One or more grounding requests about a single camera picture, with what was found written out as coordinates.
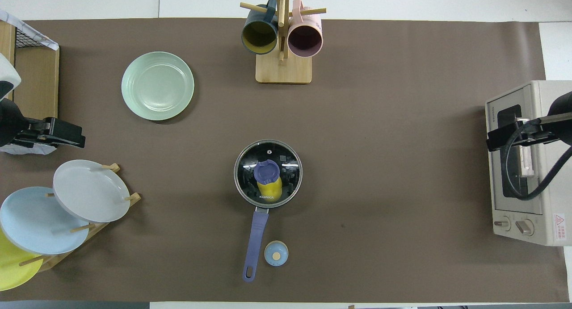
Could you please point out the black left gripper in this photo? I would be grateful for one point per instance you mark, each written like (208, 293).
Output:
(62, 130)

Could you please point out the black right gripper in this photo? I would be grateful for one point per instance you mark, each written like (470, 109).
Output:
(514, 135)

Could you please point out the glass lid blue knob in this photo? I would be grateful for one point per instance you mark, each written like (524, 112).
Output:
(267, 171)

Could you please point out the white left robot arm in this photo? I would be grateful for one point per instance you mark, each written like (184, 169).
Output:
(9, 121)

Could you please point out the grey plate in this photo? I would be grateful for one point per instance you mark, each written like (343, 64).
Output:
(91, 190)

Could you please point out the light blue plate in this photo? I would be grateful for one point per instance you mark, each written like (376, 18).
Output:
(31, 224)

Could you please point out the mint green plate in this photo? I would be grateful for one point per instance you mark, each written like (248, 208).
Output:
(157, 85)

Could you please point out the wooden plate rack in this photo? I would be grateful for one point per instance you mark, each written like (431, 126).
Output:
(49, 262)

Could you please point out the yellow plate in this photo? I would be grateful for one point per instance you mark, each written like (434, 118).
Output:
(13, 269)

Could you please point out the wooden shelf rack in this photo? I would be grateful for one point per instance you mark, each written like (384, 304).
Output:
(35, 77)

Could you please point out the beige toaster oven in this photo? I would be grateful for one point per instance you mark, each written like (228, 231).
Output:
(549, 188)

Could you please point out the white patterned cloth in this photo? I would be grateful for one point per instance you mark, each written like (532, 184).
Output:
(40, 39)

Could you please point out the brown table mat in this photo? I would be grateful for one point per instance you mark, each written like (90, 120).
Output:
(380, 121)

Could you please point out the dark blue mug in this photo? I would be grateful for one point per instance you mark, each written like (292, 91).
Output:
(259, 35)

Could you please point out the pink ribbed mug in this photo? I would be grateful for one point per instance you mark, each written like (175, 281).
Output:
(305, 40)

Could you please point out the wooden mug tree stand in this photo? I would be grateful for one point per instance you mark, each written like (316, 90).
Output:
(283, 70)

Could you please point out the small blue round lid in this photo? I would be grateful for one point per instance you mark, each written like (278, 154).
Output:
(276, 253)

